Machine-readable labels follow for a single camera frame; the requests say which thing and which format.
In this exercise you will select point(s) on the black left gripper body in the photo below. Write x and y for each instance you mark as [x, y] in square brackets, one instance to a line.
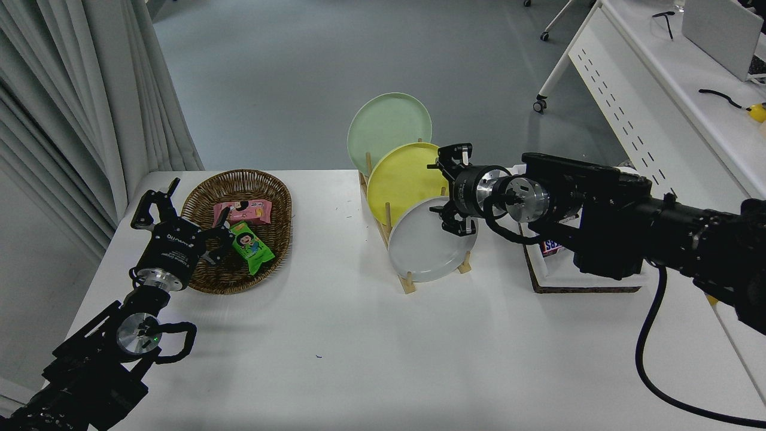
[170, 248]

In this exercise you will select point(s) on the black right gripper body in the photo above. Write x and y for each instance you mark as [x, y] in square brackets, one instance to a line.
[473, 191]

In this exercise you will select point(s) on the grey plate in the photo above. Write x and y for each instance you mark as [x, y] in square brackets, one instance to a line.
[425, 251]

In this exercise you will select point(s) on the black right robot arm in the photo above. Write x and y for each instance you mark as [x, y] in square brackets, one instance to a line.
[616, 209]

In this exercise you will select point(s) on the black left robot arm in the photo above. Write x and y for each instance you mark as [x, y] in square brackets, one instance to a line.
[90, 371]

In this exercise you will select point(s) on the yellow plate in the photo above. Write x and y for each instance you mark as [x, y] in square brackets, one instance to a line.
[401, 179]

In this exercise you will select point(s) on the pale green plate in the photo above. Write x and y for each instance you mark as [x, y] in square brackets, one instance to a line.
[383, 123]

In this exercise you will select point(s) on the wooden plate rack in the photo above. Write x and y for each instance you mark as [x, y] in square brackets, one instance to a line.
[409, 284]

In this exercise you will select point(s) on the green snack pack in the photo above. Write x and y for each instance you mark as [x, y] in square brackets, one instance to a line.
[251, 246]

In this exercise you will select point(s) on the pink snack pack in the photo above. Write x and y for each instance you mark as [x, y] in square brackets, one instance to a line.
[242, 211]

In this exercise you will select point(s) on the brown wicker basket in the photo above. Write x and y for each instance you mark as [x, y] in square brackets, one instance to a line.
[263, 191]

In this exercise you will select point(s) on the Snickers bar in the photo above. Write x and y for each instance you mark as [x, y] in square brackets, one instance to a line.
[550, 247]

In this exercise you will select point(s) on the white tray with cork base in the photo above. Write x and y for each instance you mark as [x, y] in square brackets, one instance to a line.
[562, 278]

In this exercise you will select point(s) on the grey curtain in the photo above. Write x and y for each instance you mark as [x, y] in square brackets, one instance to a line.
[72, 108]

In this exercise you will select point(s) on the white desk with perforated panel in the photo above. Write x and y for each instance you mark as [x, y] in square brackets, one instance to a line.
[658, 120]

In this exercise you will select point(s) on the silver laptop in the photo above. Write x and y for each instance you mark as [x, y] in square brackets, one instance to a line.
[718, 30]

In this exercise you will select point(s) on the small yellow object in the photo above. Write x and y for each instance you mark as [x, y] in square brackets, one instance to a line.
[758, 112]

